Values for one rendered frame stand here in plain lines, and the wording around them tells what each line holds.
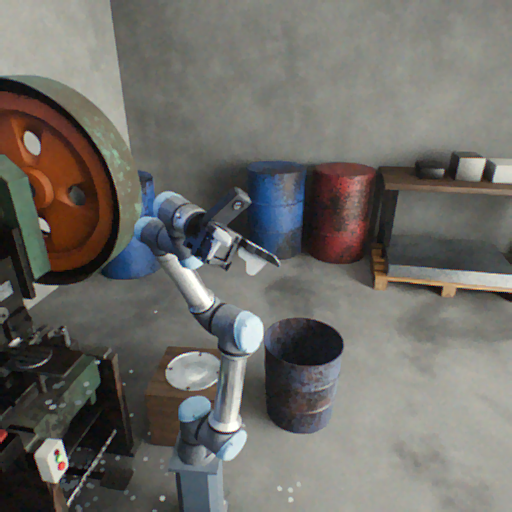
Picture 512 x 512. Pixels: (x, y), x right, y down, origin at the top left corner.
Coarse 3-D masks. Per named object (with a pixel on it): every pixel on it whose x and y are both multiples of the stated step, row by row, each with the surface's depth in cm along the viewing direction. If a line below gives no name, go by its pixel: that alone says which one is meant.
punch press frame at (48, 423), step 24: (0, 168) 135; (0, 192) 136; (24, 192) 142; (0, 216) 139; (24, 216) 143; (24, 240) 144; (48, 264) 157; (72, 384) 161; (96, 384) 178; (24, 408) 149; (48, 408) 149; (72, 408) 163; (48, 432) 150; (96, 456) 185
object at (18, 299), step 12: (0, 264) 140; (12, 264) 145; (0, 276) 140; (12, 276) 146; (0, 288) 141; (12, 288) 146; (0, 300) 141; (12, 300) 147; (0, 312) 140; (12, 312) 147; (24, 312) 149; (0, 324) 142; (12, 324) 144; (24, 324) 150; (0, 336) 143; (12, 336) 145
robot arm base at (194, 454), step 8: (184, 440) 148; (184, 448) 149; (192, 448) 148; (200, 448) 148; (184, 456) 150; (192, 456) 149; (200, 456) 149; (208, 456) 151; (192, 464) 149; (200, 464) 150
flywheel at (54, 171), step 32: (0, 96) 146; (32, 96) 144; (0, 128) 155; (32, 128) 152; (64, 128) 146; (32, 160) 158; (64, 160) 156; (96, 160) 149; (64, 192) 162; (96, 192) 159; (64, 224) 169; (96, 224) 166; (64, 256) 173; (96, 256) 169
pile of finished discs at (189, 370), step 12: (180, 360) 218; (192, 360) 217; (204, 360) 217; (216, 360) 217; (168, 372) 209; (180, 372) 209; (192, 372) 208; (204, 372) 208; (180, 384) 201; (192, 384) 201; (204, 384) 201
